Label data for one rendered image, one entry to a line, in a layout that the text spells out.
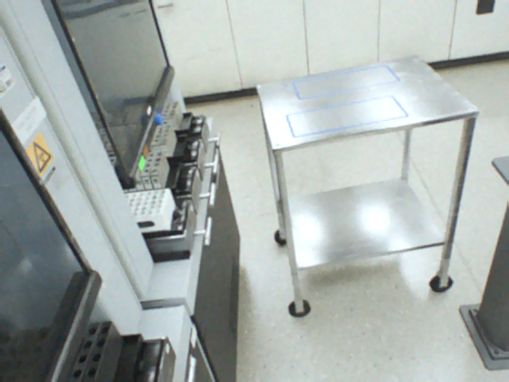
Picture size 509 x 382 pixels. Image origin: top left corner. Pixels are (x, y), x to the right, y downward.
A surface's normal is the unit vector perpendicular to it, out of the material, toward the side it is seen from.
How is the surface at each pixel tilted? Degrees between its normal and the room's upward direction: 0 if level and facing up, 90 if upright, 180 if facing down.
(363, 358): 0
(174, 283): 0
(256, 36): 90
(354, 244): 0
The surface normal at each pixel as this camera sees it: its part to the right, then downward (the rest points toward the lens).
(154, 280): -0.15, -0.78
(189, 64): 0.01, 0.62
